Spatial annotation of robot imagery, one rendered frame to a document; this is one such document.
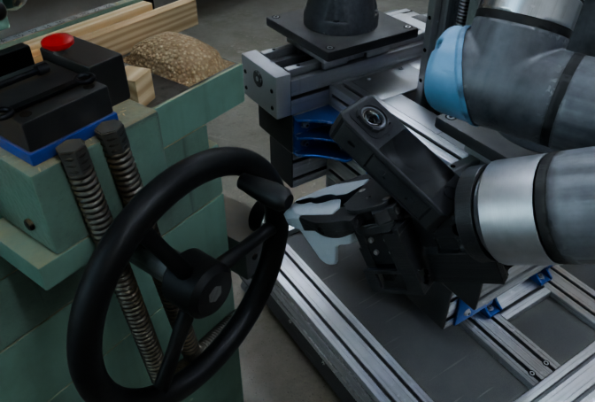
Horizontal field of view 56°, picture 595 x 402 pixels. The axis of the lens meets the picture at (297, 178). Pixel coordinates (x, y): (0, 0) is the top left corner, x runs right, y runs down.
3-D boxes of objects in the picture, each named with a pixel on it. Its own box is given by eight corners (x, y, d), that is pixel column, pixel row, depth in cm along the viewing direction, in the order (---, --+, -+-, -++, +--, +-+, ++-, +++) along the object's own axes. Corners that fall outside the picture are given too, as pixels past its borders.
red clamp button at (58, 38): (54, 56, 52) (51, 45, 51) (35, 48, 53) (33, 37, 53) (81, 45, 54) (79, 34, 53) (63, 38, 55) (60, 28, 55)
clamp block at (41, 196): (54, 259, 51) (25, 179, 45) (-25, 204, 57) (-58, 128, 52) (173, 181, 60) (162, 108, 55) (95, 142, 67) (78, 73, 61)
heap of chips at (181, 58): (189, 87, 72) (185, 59, 70) (118, 60, 78) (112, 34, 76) (235, 63, 78) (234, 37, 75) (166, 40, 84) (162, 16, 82)
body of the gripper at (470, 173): (364, 294, 48) (498, 301, 39) (324, 208, 45) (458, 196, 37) (405, 244, 53) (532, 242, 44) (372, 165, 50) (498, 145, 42)
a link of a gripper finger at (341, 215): (295, 240, 49) (374, 236, 43) (288, 225, 48) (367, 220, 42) (325, 212, 52) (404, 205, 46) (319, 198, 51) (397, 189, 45)
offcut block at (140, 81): (132, 94, 70) (127, 65, 68) (156, 97, 69) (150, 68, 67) (116, 107, 67) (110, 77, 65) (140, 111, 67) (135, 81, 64)
